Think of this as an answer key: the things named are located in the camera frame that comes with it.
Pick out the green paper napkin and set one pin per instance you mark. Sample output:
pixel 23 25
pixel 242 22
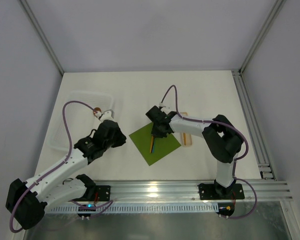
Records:
pixel 164 146

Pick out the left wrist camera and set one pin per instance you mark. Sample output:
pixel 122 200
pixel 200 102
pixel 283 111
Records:
pixel 106 115

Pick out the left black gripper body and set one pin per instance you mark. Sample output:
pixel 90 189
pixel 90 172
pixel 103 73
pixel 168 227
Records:
pixel 113 135

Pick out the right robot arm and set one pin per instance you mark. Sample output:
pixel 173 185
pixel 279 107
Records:
pixel 222 139

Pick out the right aluminium frame rail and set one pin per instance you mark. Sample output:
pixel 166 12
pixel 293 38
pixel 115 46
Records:
pixel 258 144

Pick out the white slotted cable duct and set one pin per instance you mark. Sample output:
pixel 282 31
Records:
pixel 140 208

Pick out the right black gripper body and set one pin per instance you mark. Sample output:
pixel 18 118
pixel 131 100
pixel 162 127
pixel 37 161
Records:
pixel 159 131

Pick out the beige utensil tray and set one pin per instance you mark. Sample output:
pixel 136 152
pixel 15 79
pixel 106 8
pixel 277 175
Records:
pixel 186 139

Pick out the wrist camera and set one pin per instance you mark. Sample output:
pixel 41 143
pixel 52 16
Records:
pixel 164 107
pixel 106 115

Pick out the iridescent metal fork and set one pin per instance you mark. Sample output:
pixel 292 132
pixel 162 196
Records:
pixel 153 145

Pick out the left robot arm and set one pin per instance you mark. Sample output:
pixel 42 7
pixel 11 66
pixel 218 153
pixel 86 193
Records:
pixel 28 201

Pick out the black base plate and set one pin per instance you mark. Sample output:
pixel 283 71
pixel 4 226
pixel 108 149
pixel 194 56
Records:
pixel 207 191
pixel 99 193

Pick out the orange plastic knife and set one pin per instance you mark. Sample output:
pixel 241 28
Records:
pixel 150 144

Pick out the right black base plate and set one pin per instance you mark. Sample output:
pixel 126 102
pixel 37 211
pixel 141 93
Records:
pixel 207 191

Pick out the copper round ball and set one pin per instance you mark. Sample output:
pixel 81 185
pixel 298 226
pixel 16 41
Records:
pixel 97 110

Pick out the aluminium front rail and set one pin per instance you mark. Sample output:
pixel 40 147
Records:
pixel 187 191

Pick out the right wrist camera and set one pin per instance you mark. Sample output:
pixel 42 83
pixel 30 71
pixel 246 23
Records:
pixel 164 107

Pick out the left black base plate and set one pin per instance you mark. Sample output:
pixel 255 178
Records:
pixel 99 193

